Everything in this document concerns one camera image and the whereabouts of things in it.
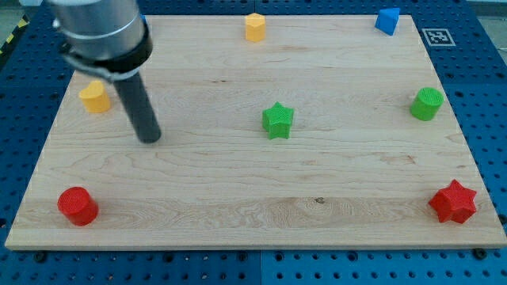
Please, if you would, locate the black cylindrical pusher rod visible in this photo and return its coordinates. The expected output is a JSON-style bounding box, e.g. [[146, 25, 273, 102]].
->
[[113, 72, 162, 143]]

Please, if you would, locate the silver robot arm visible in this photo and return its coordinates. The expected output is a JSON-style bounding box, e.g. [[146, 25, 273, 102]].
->
[[47, 0, 162, 143]]

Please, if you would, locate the green star block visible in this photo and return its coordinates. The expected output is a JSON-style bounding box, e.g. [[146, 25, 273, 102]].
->
[[262, 101, 294, 139]]

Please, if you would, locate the red star block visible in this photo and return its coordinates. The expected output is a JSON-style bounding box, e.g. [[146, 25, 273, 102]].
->
[[428, 179, 477, 224]]

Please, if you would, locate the yellow heart block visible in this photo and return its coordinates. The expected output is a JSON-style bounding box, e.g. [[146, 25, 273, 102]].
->
[[78, 80, 111, 113]]

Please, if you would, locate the red cylinder block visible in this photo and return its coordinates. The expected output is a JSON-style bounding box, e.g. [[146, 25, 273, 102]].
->
[[57, 187, 99, 226]]

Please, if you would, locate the yellow hexagon block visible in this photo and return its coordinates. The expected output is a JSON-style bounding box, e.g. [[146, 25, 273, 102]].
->
[[245, 13, 266, 42]]

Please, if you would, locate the wooden board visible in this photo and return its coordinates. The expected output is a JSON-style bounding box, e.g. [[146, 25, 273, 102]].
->
[[6, 15, 506, 251]]

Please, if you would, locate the blue triangle block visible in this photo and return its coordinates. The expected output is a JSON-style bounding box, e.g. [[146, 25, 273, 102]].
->
[[375, 7, 400, 36]]

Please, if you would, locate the green cylinder block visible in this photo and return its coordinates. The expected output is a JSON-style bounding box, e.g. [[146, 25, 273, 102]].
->
[[410, 87, 444, 121]]

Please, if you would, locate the white fiducial marker tag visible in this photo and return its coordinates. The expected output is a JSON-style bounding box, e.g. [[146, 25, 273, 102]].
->
[[422, 28, 456, 47]]

